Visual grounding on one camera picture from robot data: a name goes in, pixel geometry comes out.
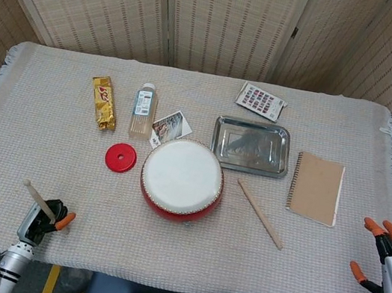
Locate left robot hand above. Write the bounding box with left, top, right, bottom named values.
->
left=13, top=193, right=79, bottom=258

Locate wooden drumstick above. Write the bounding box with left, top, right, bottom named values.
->
left=227, top=178, right=294, bottom=251
left=17, top=179, right=62, bottom=225

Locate red and white drum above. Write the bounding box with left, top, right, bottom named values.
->
left=133, top=132, right=231, bottom=229

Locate metal tray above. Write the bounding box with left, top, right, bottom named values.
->
left=207, top=114, right=296, bottom=182

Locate beige woven tablecloth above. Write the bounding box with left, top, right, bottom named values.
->
left=0, top=35, right=392, bottom=293

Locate red plastic disc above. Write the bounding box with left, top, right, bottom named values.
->
left=102, top=141, right=140, bottom=176

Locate brown spiral notebook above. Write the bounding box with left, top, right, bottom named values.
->
left=283, top=149, right=349, bottom=229

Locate gold snack bar wrapper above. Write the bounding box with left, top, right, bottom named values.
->
left=83, top=74, right=125, bottom=134

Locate clear plastic bottle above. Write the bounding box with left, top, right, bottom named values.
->
left=127, top=80, right=164, bottom=144

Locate printed photo card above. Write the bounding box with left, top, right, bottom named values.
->
left=150, top=107, right=197, bottom=147

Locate nail sticker pack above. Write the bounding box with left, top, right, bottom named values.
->
left=231, top=79, right=291, bottom=125

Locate woven folding screen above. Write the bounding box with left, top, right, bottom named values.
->
left=0, top=0, right=392, bottom=161

